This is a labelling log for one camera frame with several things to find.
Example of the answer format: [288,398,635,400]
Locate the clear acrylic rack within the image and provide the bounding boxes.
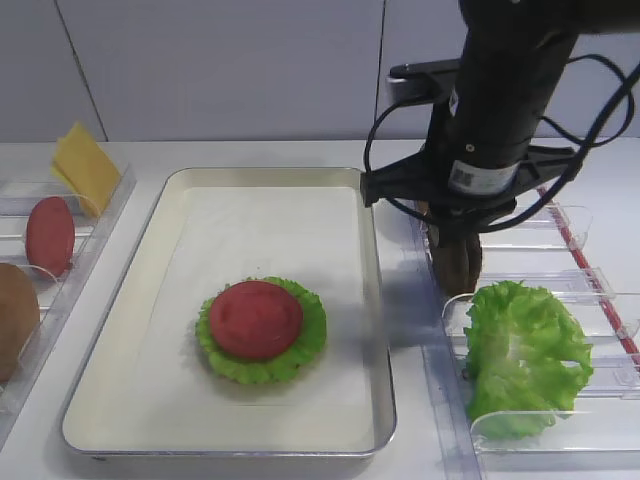
[392,188,639,479]
[1,165,136,439]

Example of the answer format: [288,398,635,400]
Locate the lettuce leaf on tray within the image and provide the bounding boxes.
[194,276,327,385]

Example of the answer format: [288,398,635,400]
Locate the yellow cheese slices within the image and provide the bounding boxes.
[50,122,121,218]

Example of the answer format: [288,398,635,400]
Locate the tomato slice in rack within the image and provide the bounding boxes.
[25,196,75,277]

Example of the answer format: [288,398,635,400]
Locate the cream metal baking tray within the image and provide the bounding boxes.
[61,167,397,457]

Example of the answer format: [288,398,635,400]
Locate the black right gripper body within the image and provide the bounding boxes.
[359,102,585,236]

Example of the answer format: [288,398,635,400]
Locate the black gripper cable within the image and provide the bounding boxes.
[364,53,640,232]

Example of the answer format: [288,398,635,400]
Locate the right clear acrylic rack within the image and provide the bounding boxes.
[392,188,639,479]

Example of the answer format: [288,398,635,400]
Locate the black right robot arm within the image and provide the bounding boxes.
[360,1,639,240]

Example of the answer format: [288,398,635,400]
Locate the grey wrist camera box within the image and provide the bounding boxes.
[386,59,460,106]

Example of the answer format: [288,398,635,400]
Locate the tomato slice on tray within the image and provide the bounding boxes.
[209,280,304,360]

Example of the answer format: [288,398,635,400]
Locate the lettuce leaf in rack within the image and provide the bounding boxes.
[464,280,594,440]

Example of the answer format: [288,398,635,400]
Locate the brown meat patty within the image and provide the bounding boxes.
[430,234,483,297]

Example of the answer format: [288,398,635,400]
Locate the left clear acrylic rack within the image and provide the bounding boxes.
[1,165,136,439]

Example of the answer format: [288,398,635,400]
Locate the brown bun in left rack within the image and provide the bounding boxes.
[1,263,40,382]

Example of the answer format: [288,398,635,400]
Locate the white parchment paper sheet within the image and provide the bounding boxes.
[139,187,371,408]

